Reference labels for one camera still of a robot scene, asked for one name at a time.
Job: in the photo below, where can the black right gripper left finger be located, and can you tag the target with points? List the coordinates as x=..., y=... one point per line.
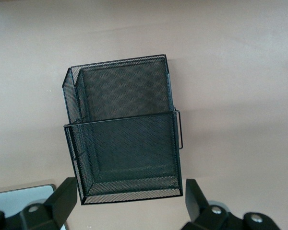
x=57, y=206

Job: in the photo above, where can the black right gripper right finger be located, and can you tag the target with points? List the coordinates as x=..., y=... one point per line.
x=196, y=206

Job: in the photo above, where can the black glossy flip phone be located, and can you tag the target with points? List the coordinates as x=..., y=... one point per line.
x=19, y=196

